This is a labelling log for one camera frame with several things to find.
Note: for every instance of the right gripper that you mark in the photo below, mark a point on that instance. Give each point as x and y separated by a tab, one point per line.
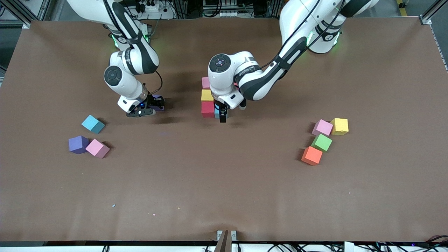
153	102

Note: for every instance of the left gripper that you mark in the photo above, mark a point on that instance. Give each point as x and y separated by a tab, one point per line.
222	109

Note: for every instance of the purple foam cube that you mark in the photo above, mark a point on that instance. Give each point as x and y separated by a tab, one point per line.
160	108
78	144

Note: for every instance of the cyan foam cube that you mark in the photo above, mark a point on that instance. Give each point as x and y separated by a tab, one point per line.
93	124
216	111

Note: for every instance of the red foam cube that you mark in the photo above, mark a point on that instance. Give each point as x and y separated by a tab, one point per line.
207	109

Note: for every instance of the yellow foam cube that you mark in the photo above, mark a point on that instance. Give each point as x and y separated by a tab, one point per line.
207	95
340	126

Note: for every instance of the pink foam cube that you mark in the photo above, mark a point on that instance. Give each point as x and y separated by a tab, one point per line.
322	127
97	148
205	83

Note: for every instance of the orange foam cube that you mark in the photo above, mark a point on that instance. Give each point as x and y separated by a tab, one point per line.
311	155

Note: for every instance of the green foam cube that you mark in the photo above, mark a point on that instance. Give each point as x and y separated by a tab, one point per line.
321	142

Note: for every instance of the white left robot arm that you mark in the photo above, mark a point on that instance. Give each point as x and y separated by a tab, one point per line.
255	80

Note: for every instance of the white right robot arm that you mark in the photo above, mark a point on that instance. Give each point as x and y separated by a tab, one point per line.
133	63

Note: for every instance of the small white box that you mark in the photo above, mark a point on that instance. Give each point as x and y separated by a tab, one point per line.
349	247

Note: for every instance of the perforated metal edge rail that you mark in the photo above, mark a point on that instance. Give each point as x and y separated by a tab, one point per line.
439	47

